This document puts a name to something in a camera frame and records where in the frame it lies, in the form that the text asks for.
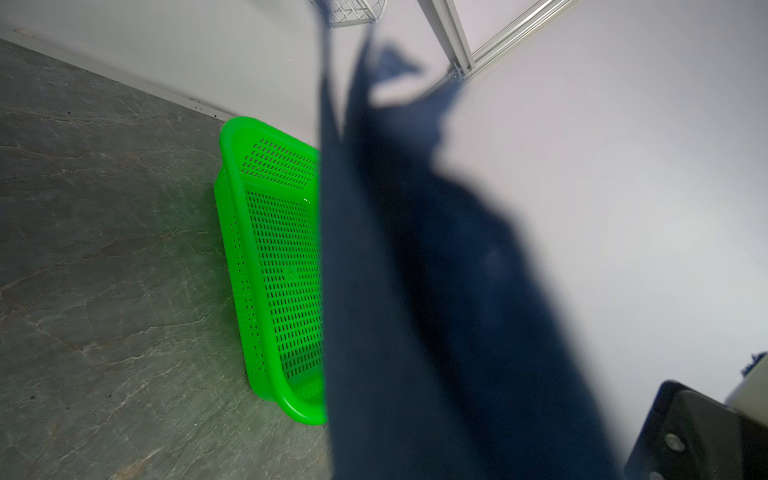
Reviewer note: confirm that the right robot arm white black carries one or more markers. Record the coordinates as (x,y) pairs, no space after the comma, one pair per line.
(688,435)

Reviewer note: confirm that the green plastic basket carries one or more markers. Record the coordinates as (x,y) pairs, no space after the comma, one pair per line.
(266,196)

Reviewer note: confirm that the blue paper napkin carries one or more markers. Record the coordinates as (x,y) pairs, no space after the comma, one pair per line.
(443,358)

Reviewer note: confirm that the white wire shelf rack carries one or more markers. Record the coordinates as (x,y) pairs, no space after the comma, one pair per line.
(349,13)

